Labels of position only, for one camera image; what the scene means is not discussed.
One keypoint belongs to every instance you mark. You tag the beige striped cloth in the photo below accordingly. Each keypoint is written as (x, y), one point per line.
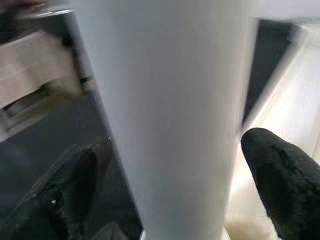
(32, 65)

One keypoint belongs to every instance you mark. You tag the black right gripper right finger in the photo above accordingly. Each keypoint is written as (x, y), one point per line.
(287, 190)

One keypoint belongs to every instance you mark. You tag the white plastic children table top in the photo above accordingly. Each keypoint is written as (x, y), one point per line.
(287, 100)

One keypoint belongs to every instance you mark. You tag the black tablecloth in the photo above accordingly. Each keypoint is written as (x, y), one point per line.
(62, 120)

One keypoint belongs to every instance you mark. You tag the white plastic table leg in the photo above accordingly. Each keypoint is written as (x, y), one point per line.
(170, 100)

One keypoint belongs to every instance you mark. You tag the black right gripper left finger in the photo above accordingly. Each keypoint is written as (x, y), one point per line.
(45, 200)

